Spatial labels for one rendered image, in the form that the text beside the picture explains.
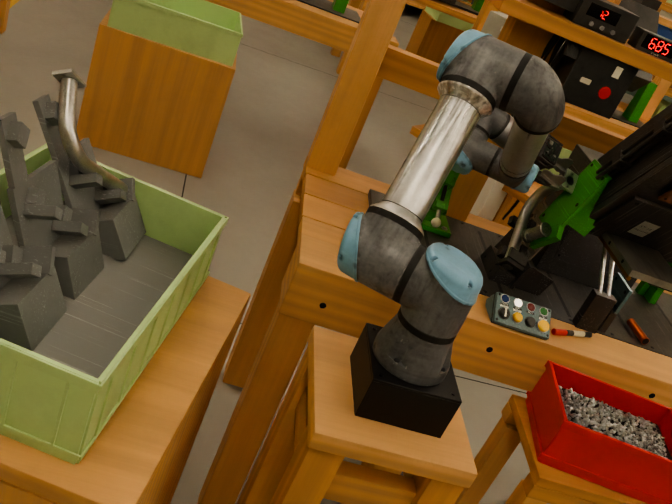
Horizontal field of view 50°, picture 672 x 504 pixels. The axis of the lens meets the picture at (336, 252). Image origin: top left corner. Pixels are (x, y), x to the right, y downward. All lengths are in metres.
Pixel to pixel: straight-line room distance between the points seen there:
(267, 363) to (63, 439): 0.74
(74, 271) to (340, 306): 0.62
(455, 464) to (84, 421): 0.66
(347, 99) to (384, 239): 0.89
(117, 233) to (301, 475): 0.59
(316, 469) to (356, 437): 0.10
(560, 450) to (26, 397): 1.03
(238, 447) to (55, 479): 0.89
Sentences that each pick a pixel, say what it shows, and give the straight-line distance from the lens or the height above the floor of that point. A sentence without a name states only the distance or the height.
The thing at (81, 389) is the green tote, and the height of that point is 0.94.
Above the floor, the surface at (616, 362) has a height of 0.90.
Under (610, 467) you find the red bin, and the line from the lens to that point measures 1.67.
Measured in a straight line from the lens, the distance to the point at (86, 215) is 1.47.
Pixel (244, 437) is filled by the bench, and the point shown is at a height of 0.35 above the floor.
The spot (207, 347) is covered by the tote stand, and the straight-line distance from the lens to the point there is 1.48.
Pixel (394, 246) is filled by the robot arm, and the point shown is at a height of 1.15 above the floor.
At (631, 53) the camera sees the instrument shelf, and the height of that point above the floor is 1.53.
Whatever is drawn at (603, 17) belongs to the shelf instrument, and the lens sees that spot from 2.09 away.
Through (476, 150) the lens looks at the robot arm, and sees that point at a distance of 1.79.
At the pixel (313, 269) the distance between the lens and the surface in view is 1.65.
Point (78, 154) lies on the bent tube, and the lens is 1.44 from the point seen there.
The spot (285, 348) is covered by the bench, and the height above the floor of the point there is 0.66.
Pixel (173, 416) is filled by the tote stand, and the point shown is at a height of 0.79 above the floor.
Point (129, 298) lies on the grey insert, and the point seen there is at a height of 0.85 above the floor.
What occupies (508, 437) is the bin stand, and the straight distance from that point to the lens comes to 1.79.
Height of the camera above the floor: 1.70
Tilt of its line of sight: 27 degrees down
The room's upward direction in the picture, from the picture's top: 24 degrees clockwise
